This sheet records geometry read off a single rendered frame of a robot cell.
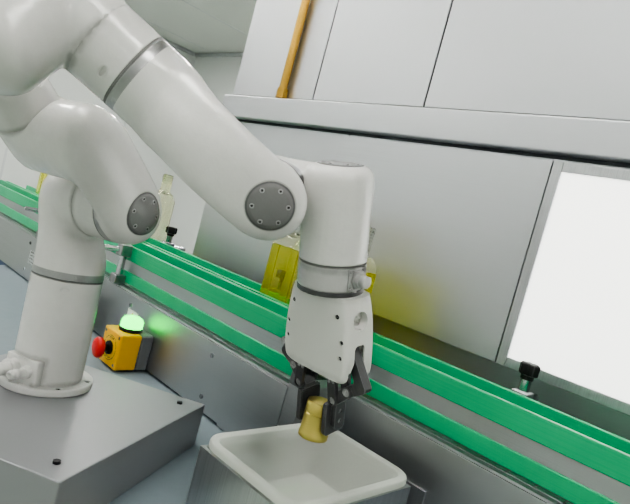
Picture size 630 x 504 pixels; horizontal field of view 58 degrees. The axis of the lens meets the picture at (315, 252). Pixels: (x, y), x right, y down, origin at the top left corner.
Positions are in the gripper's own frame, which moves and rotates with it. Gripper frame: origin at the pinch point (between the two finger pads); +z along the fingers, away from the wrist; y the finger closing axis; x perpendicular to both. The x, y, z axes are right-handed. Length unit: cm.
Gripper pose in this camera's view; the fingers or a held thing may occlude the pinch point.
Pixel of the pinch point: (320, 407)
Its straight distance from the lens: 69.1
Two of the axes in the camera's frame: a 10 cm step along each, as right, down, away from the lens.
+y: -7.0, -2.3, 6.8
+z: -0.7, 9.7, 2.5
